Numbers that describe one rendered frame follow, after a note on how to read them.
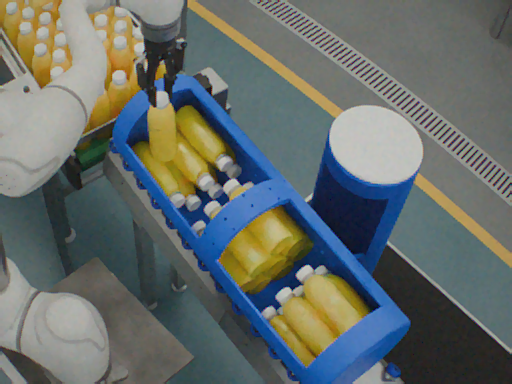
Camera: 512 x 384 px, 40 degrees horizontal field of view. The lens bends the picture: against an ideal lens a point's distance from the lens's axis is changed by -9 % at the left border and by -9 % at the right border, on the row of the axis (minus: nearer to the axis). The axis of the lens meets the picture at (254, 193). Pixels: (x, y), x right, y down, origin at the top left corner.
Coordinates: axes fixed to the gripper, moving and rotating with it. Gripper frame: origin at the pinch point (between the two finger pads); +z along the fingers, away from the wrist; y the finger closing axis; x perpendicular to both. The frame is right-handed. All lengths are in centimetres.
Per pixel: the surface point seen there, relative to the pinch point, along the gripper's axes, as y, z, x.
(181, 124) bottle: 7.8, 20.7, 2.2
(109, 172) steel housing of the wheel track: -8, 47, 17
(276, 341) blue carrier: -9, 21, -60
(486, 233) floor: 138, 134, -47
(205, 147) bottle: 8.4, 19.9, -8.0
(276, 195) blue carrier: 9.8, 10.4, -33.9
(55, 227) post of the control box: -24, 90, 35
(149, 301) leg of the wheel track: -3, 125, 8
